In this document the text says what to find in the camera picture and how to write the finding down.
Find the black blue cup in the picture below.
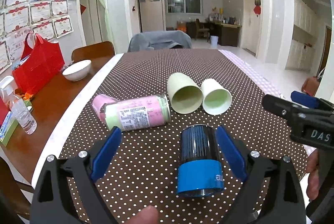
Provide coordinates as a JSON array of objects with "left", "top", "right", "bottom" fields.
[{"left": 177, "top": 124, "right": 224, "bottom": 197}]

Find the pink cup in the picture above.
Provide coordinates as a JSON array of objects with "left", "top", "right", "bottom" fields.
[{"left": 92, "top": 94, "right": 118, "bottom": 123}]

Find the white green paper cup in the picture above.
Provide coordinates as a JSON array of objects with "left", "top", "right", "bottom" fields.
[{"left": 201, "top": 79, "right": 232, "bottom": 116}]

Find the cream green plastic cup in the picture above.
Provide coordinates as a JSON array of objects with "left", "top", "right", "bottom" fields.
[{"left": 167, "top": 72, "right": 203, "bottom": 114}]

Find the right hand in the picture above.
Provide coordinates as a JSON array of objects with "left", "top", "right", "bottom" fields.
[{"left": 306, "top": 149, "right": 320, "bottom": 201}]

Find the left hand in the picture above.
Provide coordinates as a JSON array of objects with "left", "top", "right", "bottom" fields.
[{"left": 125, "top": 206, "right": 158, "bottom": 224}]

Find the brown polka dot tablecloth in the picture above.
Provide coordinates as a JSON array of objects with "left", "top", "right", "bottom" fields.
[{"left": 31, "top": 48, "right": 316, "bottom": 224}]

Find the pink green labelled bottle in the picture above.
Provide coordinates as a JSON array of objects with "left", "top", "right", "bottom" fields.
[{"left": 104, "top": 93, "right": 171, "bottom": 131}]

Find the white ceramic bowl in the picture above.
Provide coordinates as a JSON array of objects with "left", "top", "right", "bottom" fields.
[{"left": 62, "top": 60, "right": 91, "bottom": 81}]

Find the green tray box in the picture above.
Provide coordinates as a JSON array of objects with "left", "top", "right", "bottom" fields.
[{"left": 1, "top": 111, "right": 18, "bottom": 146}]

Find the wooden chair back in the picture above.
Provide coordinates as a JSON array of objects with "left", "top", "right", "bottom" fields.
[{"left": 71, "top": 41, "right": 115, "bottom": 63}]

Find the dark wooden desk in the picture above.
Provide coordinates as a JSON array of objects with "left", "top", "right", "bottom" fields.
[{"left": 186, "top": 21, "right": 241, "bottom": 47}]

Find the white trash bin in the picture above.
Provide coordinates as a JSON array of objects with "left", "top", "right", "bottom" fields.
[{"left": 210, "top": 36, "right": 219, "bottom": 48}]

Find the red bag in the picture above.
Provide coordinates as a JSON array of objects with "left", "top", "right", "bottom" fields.
[{"left": 12, "top": 33, "right": 65, "bottom": 95}]

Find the clear spray bottle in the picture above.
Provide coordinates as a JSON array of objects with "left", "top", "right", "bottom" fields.
[{"left": 1, "top": 75, "right": 37, "bottom": 135}]

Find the wooden desk chair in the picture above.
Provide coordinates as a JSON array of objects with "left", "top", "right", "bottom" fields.
[{"left": 195, "top": 19, "right": 209, "bottom": 41}]

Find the grey covered chair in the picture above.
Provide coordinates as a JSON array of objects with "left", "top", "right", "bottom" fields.
[{"left": 127, "top": 31, "right": 192, "bottom": 52}]

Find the white refrigerator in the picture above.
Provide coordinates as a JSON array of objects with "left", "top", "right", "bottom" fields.
[{"left": 139, "top": 0, "right": 166, "bottom": 32}]

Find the cream wall cabinet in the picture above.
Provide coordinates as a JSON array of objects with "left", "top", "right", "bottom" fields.
[{"left": 278, "top": 0, "right": 320, "bottom": 74}]

